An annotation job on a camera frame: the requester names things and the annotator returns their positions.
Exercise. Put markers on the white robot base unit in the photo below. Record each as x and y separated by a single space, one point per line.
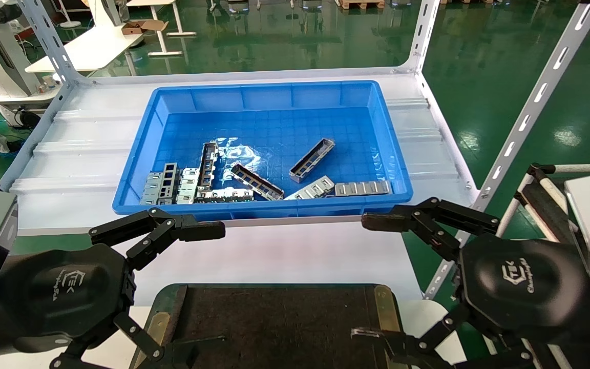
3 61

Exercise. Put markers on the black container with brass corners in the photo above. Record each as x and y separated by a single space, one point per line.
274 328

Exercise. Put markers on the dark grey metal bracket part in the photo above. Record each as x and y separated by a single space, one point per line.
151 193

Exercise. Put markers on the long white table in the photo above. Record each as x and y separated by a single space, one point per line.
95 48

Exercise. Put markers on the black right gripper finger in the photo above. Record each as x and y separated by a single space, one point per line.
387 220

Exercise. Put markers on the silver metal bracket part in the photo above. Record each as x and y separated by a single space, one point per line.
361 188
311 160
208 166
256 182
223 195
188 187
311 188

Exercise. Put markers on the white tubular frame cart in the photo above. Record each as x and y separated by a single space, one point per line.
543 205

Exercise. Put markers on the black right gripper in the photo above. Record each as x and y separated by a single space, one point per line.
525 287

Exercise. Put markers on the blue plastic bin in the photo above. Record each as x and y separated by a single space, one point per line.
274 128

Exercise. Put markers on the wooden pallet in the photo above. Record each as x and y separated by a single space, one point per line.
361 4

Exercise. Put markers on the white metal shelving rack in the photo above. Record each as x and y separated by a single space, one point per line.
85 154

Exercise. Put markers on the white table with pedestal leg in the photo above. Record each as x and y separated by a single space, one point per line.
160 33

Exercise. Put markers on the open cardboard box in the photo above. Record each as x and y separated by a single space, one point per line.
144 26

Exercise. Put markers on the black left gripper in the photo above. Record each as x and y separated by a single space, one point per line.
64 292

